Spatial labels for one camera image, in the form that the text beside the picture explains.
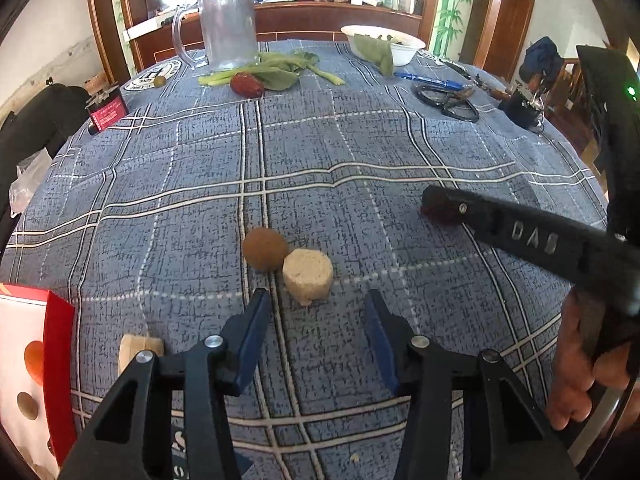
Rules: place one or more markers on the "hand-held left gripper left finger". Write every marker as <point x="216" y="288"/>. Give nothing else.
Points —
<point x="252" y="345"/>

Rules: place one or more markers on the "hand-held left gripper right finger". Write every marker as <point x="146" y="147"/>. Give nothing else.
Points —
<point x="382" y="355"/>

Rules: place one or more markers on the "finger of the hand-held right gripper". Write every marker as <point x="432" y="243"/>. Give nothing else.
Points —
<point x="500" y="227"/>

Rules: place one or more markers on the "red date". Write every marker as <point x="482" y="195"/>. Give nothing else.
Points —
<point x="246" y="85"/>
<point x="440" y="215"/>

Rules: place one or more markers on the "beige cake piece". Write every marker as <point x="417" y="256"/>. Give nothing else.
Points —
<point x="140" y="350"/>
<point x="307" y="275"/>

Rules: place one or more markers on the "brown longan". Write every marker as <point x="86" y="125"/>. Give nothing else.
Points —
<point x="265" y="250"/>

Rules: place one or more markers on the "red and white box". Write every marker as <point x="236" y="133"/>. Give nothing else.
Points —
<point x="57" y="360"/>

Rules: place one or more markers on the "person's right hand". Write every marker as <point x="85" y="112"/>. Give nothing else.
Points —
<point x="570" y="360"/>

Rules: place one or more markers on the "wooden stair railing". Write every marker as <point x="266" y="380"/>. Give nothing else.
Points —
<point x="565" y="92"/>

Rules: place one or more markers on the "dark blue jacket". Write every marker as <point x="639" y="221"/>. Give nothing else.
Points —
<point x="542" y="57"/>

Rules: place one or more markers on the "dark metal tool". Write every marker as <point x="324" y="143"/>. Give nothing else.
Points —
<point x="492" y="93"/>

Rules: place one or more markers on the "black scissors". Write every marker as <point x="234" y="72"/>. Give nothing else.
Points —
<point x="440" y="96"/>

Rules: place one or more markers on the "brown wooden door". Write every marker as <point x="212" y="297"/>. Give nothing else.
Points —
<point x="515" y="30"/>

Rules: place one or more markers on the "blue pen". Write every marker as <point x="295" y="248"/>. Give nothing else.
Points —
<point x="430" y="80"/>

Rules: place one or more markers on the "blue plaid tablecloth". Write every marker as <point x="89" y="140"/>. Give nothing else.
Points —
<point x="200" y="185"/>

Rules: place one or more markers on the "white bowl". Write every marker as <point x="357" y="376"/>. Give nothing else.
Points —
<point x="405" y="52"/>

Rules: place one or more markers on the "green leaf in bowl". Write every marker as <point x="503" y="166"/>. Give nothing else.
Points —
<point x="377" y="52"/>

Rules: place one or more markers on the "green leafy vegetable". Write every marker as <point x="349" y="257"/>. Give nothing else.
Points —
<point x="280" y="77"/>

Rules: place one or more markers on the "small red and black box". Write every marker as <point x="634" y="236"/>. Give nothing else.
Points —
<point x="105" y="112"/>

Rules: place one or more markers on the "clear plastic bag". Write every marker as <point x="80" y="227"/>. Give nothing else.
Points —
<point x="27" y="182"/>

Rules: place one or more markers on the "small green fruit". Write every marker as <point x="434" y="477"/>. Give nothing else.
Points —
<point x="160" y="81"/>

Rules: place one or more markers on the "wooden counter partition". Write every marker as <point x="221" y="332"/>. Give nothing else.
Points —
<point x="300" y="17"/>

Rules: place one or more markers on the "black bag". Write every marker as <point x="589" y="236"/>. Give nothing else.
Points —
<point x="35" y="125"/>

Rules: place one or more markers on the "clear plastic pitcher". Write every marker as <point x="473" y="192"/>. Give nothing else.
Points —
<point x="230" y="30"/>

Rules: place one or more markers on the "bamboo wall decal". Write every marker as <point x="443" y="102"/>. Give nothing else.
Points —
<point x="455" y="5"/>

